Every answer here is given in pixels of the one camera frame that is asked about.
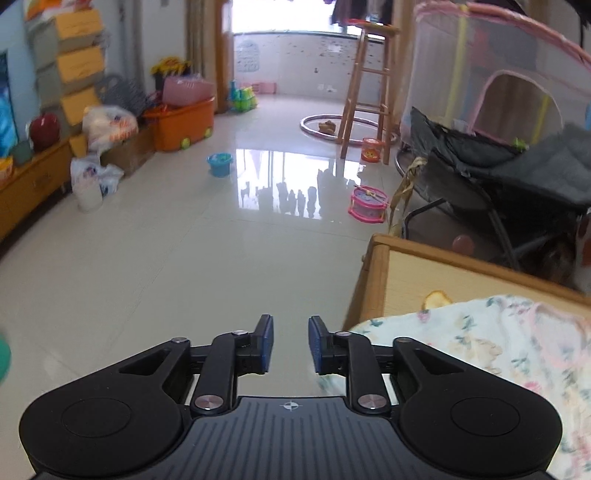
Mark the green toy bowling pins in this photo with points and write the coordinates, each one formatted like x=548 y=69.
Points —
x=242 y=98

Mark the white floral baby garment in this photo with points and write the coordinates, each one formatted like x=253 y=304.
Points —
x=508 y=346

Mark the television screen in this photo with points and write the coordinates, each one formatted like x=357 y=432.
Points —
x=5 y=115

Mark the dark grey plastic basket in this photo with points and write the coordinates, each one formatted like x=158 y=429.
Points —
x=122 y=94

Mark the yellow packet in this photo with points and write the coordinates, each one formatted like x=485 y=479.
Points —
x=5 y=173

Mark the orange wheeled storage bin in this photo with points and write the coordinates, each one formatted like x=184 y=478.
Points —
x=184 y=124

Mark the pink ball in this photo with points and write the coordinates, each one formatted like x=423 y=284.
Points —
x=463 y=243

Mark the small brown toy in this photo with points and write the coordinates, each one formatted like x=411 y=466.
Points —
x=328 y=126

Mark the white plastic bucket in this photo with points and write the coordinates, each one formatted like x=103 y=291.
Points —
x=87 y=196

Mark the small orange toy drum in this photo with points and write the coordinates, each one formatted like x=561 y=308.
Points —
x=371 y=150

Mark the yellow drawer tower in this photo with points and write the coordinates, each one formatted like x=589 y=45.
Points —
x=74 y=64

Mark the brown cardboard box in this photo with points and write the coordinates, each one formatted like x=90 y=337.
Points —
x=131 y=150

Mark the white blue plastic bag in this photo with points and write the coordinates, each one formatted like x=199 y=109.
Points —
x=99 y=175

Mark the wooden cabinet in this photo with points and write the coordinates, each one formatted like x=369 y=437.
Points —
x=32 y=184

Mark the silver hula hoop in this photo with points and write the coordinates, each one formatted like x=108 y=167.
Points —
x=302 y=124

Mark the red apple shaped ornament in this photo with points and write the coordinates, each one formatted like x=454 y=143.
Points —
x=45 y=131

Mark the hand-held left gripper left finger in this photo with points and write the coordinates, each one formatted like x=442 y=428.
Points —
x=268 y=344

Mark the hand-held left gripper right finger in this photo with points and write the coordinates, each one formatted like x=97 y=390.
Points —
x=316 y=346

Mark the yellow plastic toy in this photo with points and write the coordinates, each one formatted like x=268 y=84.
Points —
x=171 y=67

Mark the pink toy drum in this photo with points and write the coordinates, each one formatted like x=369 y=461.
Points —
x=368 y=203

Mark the dried palm leaf fan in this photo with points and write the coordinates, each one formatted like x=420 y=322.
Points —
x=406 y=184

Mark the tall wooden stool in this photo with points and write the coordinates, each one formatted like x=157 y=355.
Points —
x=364 y=60

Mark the grey folding lounge chair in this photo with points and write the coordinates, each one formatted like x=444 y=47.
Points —
x=531 y=175

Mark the pink plastic basket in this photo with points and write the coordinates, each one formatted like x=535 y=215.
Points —
x=184 y=90

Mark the mesh play tent pink rim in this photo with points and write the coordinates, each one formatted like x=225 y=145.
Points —
x=461 y=69

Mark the white orange plastic bag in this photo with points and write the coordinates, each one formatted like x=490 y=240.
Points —
x=111 y=124

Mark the blue toy bucket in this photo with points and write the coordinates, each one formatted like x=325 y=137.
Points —
x=219 y=165

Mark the beige curtain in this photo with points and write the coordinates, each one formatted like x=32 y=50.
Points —
x=203 y=46

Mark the pink plastic step stool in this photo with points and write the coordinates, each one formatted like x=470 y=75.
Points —
x=263 y=86

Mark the white wall poster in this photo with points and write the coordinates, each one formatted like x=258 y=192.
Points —
x=247 y=57

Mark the dried yellow fruit slice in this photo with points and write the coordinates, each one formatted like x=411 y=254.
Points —
x=436 y=300

